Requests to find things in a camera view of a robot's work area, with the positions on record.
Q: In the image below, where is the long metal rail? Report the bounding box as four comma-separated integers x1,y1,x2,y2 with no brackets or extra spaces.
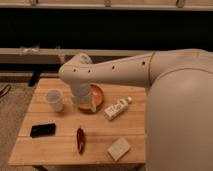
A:
0,47,149,64

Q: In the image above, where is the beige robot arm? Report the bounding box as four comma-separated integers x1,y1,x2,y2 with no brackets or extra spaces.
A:
59,49,213,171

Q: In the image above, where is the red chili pepper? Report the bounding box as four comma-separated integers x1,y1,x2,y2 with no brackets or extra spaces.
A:
76,127,85,154

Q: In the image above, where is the orange ceramic bowl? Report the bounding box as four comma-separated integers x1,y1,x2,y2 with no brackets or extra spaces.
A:
78,84,104,114

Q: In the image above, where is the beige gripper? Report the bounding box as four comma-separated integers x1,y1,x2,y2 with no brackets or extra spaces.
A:
70,83,97,113

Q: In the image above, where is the white rectangular sponge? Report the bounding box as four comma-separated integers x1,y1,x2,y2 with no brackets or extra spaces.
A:
107,137,131,161

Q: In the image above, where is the white plastic bottle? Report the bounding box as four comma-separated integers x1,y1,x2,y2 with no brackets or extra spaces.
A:
104,96,132,121

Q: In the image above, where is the wooden table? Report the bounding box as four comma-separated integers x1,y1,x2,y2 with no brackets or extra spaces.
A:
8,78,146,166

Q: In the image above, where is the translucent plastic cup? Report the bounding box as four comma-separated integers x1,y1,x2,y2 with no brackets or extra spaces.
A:
44,89,63,112

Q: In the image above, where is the black cable on floor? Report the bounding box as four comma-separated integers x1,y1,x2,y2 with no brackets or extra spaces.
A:
0,83,12,98

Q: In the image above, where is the black smartphone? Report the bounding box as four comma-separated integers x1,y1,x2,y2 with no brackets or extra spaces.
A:
30,123,56,138

